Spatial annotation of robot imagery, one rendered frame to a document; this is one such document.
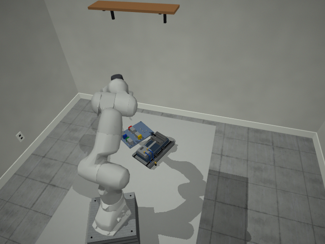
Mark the grey metal blank with blue end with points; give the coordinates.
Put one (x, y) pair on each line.
(124, 136)

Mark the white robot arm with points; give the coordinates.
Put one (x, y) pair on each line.
(113, 102)

